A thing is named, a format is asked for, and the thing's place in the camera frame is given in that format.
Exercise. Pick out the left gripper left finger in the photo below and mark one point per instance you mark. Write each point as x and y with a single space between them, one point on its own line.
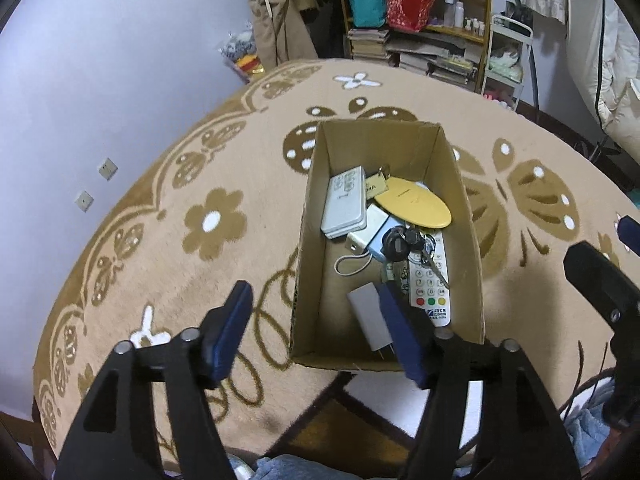
222 331

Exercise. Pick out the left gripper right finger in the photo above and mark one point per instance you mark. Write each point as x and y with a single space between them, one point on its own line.
410 330

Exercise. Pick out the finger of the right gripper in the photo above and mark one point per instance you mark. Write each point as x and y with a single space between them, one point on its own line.
601 282
628 231

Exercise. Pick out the white TV remote control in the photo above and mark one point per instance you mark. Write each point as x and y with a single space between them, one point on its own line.
428 279

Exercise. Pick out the white charger adapter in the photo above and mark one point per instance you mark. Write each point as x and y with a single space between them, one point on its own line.
365 304

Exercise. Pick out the key bunch with charms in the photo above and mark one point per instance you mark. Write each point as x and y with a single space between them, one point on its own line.
400 242

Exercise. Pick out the light blue power bank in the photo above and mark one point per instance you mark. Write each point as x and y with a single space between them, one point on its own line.
369 239

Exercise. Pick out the cardboard box yellow print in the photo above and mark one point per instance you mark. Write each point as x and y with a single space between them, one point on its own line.
324 331

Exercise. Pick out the white slim remote control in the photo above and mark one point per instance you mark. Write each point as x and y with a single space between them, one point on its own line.
345 208

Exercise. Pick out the beige butterfly pattern rug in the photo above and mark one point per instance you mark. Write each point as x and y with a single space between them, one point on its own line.
224 203

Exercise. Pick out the grey blue trouser leg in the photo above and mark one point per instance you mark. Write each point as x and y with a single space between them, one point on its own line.
590 435

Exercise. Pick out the cream bedding duvet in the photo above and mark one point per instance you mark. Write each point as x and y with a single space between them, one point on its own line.
603 60

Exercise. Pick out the white rolling cart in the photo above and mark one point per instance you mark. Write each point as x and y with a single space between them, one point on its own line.
509 48

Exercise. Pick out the wooden shelf with books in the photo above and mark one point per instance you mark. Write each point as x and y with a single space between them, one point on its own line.
445 39

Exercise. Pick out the beige hanging trousers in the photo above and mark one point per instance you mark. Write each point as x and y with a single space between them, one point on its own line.
280 32

